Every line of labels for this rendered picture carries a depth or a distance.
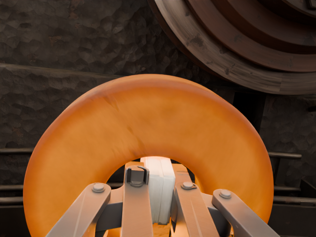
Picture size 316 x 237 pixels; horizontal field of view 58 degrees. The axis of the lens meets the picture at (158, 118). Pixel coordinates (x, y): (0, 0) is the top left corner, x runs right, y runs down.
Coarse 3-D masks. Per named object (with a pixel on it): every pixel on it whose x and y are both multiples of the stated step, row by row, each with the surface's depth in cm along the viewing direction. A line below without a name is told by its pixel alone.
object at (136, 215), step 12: (132, 168) 14; (144, 168) 14; (132, 180) 14; (144, 180) 14; (132, 192) 13; (144, 192) 14; (132, 204) 12; (144, 204) 13; (132, 216) 12; (144, 216) 12; (120, 228) 14; (132, 228) 11; (144, 228) 11
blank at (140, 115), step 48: (96, 96) 15; (144, 96) 16; (192, 96) 16; (48, 144) 16; (96, 144) 16; (144, 144) 16; (192, 144) 17; (240, 144) 17; (48, 192) 17; (240, 192) 18
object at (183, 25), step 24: (168, 0) 38; (168, 24) 39; (192, 24) 39; (192, 48) 40; (216, 48) 40; (216, 72) 41; (240, 72) 41; (264, 72) 41; (288, 72) 41; (312, 72) 42
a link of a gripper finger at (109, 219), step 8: (112, 192) 14; (120, 192) 14; (112, 200) 14; (120, 200) 14; (112, 208) 13; (120, 208) 14; (104, 216) 13; (112, 216) 14; (120, 216) 14; (96, 224) 13; (104, 224) 13; (112, 224) 14; (120, 224) 14
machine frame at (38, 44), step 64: (0, 0) 50; (64, 0) 51; (128, 0) 52; (0, 64) 49; (64, 64) 53; (128, 64) 54; (192, 64) 55; (0, 128) 49; (256, 128) 55; (0, 192) 52
